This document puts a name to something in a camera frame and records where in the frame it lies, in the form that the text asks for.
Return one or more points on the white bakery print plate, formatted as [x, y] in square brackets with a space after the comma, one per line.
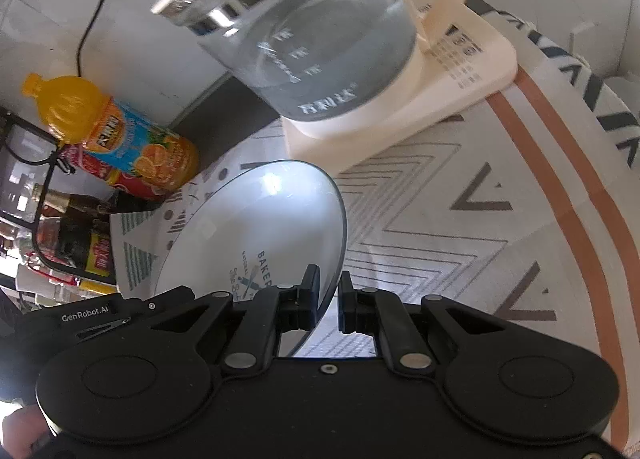
[262, 230]

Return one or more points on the black wire kitchen rack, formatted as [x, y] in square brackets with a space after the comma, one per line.
[29, 158]

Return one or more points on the red cola can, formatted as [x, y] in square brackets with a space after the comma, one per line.
[123, 181]

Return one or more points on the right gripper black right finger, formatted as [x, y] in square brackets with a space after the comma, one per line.
[382, 315]

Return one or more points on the beige kettle base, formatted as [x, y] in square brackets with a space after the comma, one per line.
[473, 61]

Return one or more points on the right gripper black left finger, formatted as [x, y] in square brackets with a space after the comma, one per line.
[272, 312]

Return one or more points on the patterned white table mat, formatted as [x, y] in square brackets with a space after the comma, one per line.
[525, 206]

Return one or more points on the dark soy sauce bottle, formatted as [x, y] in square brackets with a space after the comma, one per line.
[74, 231]

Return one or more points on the operator hand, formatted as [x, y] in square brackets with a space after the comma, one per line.
[21, 431]

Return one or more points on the orange juice bottle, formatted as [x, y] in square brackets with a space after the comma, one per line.
[76, 112]

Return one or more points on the glass electric kettle beige handle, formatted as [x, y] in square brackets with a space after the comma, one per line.
[313, 60]

